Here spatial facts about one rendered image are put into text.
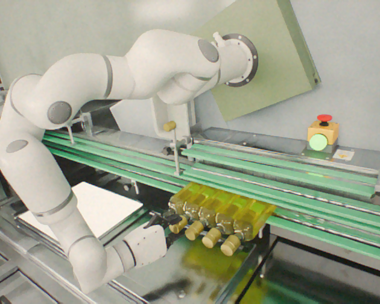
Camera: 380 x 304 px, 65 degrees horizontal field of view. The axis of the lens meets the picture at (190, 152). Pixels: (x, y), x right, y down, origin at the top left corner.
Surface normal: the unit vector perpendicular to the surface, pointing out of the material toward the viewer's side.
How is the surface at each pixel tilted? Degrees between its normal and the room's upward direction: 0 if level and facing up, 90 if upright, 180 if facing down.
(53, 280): 90
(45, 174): 96
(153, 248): 74
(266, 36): 2
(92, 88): 98
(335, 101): 0
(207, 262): 90
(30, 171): 70
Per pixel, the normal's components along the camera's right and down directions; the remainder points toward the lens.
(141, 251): 0.58, 0.26
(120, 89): 0.54, 0.67
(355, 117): -0.58, 0.38
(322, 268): -0.10, -0.91
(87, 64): 0.69, -0.41
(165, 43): 0.50, -0.35
